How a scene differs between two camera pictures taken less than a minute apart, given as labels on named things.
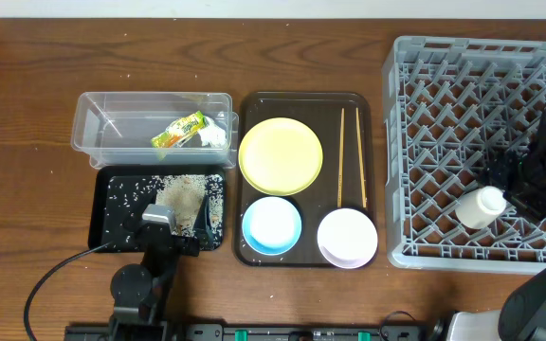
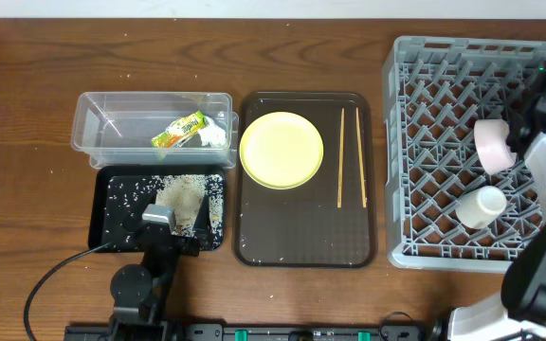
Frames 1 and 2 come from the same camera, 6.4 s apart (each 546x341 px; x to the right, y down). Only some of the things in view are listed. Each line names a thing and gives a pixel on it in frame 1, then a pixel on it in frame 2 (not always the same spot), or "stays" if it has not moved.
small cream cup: (481, 207) stays
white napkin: (213, 134) stays
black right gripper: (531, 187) -> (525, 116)
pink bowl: (347, 238) -> (494, 152)
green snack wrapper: (179, 132) stays
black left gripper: (178, 242) stays
